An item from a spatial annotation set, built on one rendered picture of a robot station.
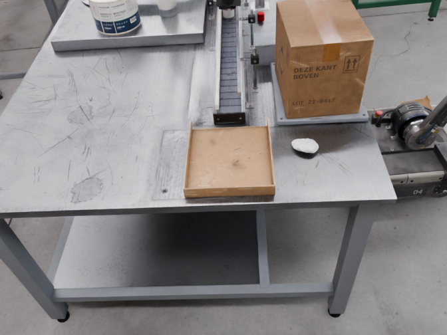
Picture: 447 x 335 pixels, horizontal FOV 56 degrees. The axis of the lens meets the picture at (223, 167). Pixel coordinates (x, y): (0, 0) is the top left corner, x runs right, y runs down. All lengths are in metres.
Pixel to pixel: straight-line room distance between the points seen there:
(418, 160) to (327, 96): 0.97
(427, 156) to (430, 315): 0.76
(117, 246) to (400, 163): 1.40
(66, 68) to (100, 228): 0.72
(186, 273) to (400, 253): 1.02
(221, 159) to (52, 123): 0.65
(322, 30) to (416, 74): 2.02
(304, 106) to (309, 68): 0.14
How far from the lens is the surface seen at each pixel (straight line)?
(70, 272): 1.93
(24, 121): 1.68
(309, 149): 1.30
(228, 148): 1.33
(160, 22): 1.99
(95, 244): 1.96
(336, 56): 1.31
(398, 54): 3.49
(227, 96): 1.47
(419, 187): 2.25
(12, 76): 3.36
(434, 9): 3.98
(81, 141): 1.49
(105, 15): 1.93
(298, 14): 1.43
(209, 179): 1.24
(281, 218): 2.19
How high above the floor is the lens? 1.75
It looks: 46 degrees down
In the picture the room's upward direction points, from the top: 6 degrees counter-clockwise
